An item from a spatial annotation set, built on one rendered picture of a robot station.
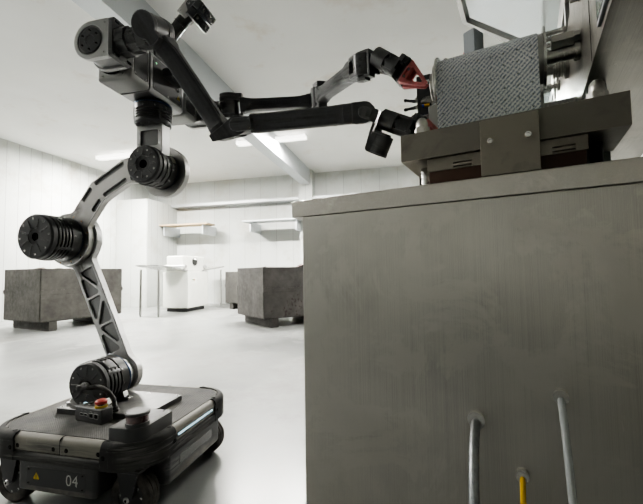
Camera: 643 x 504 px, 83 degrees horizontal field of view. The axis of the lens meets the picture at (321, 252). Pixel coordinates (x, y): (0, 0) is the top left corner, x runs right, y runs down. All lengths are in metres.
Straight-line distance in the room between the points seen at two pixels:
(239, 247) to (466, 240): 8.34
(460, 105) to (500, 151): 0.31
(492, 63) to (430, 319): 0.67
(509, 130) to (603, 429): 0.53
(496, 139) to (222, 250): 8.57
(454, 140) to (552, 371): 0.47
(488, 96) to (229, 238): 8.31
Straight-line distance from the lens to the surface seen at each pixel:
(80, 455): 1.43
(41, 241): 1.75
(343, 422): 0.88
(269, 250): 8.63
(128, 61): 1.44
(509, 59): 1.11
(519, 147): 0.80
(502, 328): 0.74
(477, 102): 1.07
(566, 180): 0.74
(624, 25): 0.89
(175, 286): 7.57
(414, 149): 0.86
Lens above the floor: 0.73
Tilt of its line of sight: 3 degrees up
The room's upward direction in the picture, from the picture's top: 1 degrees counter-clockwise
